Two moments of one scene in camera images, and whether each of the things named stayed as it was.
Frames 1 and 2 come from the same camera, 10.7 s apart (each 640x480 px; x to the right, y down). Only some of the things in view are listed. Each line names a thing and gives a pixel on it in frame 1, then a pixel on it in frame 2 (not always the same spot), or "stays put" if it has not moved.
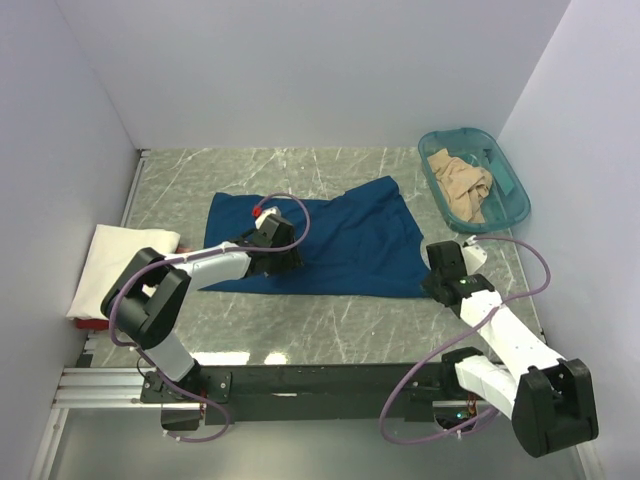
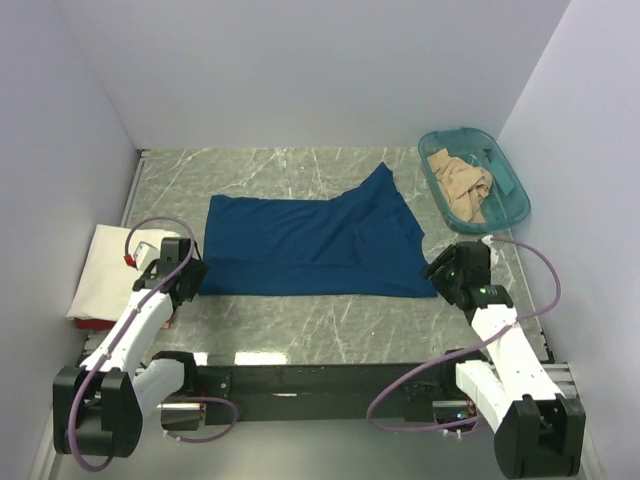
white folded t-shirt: (109, 248) stays put
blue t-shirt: (360, 242) stays put
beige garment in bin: (466, 186) stays put
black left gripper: (292, 260) → (198, 270)
